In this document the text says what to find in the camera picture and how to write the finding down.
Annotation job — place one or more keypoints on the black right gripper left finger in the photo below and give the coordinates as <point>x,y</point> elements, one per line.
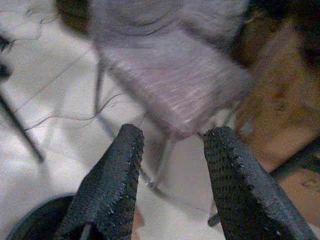
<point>105,190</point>

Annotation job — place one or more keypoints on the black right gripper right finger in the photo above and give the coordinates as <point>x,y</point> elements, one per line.
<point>240,195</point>

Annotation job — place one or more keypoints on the black round bin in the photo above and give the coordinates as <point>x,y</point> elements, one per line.
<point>42,220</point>

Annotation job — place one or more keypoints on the black metal table bar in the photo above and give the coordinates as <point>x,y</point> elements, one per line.
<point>297,160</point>

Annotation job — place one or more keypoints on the black metal table leg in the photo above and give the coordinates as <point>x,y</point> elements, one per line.
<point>22,130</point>

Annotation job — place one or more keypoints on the brown wooden table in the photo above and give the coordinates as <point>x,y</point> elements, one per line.
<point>282,100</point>

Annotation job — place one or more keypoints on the grey plastic chair metal legs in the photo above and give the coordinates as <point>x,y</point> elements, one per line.
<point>170,75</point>

